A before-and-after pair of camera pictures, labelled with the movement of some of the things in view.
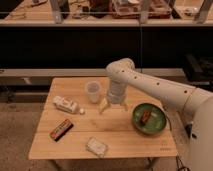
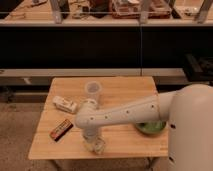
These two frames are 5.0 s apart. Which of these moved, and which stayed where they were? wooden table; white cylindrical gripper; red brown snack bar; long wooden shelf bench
Moved: white cylindrical gripper
Stayed: wooden table; red brown snack bar; long wooden shelf bench
